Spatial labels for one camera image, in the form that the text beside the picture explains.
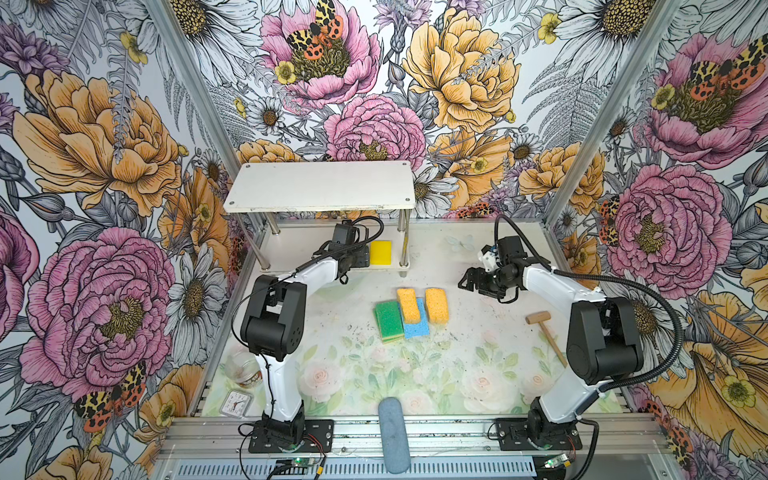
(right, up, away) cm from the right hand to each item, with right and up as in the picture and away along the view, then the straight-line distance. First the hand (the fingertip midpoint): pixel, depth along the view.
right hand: (470, 294), depth 92 cm
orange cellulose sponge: (-18, -3, 0) cm, 19 cm away
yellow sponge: (-27, +12, +10) cm, 31 cm away
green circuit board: (-44, -36, -21) cm, 61 cm away
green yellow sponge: (-24, -8, -2) cm, 25 cm away
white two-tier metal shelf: (-38, +28, -10) cm, 48 cm away
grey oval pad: (-23, -30, -20) cm, 43 cm away
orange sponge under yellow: (-10, -4, +3) cm, 11 cm away
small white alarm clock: (-64, -26, -14) cm, 70 cm away
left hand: (-36, +10, +9) cm, 38 cm away
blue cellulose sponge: (-16, -10, -2) cm, 19 cm away
